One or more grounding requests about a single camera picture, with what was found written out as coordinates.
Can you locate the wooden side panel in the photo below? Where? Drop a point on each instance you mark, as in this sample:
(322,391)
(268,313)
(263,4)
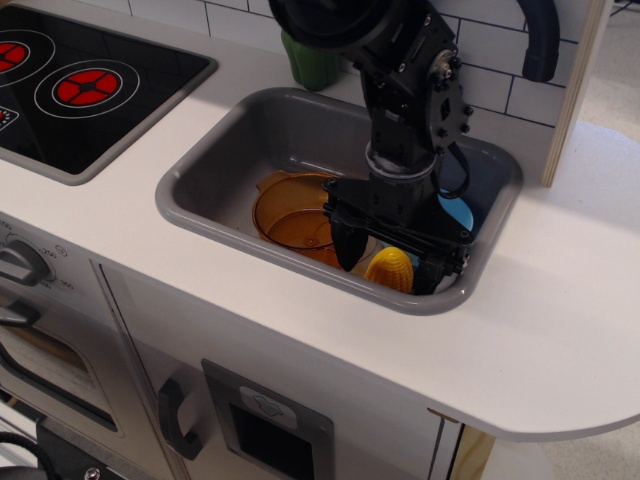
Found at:
(591,36)

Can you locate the toy oven door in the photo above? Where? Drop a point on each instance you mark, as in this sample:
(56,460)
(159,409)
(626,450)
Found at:
(48,357)

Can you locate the yellow toy corn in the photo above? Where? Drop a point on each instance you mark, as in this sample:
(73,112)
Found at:
(391,267)

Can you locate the black toy faucet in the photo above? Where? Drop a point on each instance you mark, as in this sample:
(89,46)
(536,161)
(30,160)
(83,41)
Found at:
(542,53)

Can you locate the orange transparent pot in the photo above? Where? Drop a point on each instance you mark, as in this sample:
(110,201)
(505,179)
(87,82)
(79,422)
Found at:
(289,212)

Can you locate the grey oven knob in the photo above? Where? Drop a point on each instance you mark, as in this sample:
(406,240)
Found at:
(22,264)

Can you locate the light blue bowl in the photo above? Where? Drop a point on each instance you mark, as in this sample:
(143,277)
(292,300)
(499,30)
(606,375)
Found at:
(459,210)

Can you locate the grey oven door handle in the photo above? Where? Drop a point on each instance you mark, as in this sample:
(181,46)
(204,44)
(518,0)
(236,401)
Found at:
(19,312)

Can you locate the black cabinet door handle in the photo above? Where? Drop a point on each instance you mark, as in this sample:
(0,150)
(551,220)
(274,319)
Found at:
(169,401)

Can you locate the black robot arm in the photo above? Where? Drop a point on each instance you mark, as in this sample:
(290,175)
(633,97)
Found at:
(407,60)

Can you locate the green toy bell pepper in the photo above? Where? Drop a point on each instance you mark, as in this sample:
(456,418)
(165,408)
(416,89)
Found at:
(313,69)

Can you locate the grey dispenser panel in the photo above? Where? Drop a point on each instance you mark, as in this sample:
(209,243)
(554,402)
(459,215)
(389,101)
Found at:
(270,430)

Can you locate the white cabinet door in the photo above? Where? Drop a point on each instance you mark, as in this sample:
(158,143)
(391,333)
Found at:
(380,433)

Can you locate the black toy stovetop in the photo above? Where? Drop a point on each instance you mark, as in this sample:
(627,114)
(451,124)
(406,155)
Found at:
(74,96)

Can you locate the grey sink basin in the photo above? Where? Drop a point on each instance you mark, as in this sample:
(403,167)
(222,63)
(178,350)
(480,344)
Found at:
(278,132)

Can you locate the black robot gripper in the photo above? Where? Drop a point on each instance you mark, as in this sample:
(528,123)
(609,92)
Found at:
(402,213)

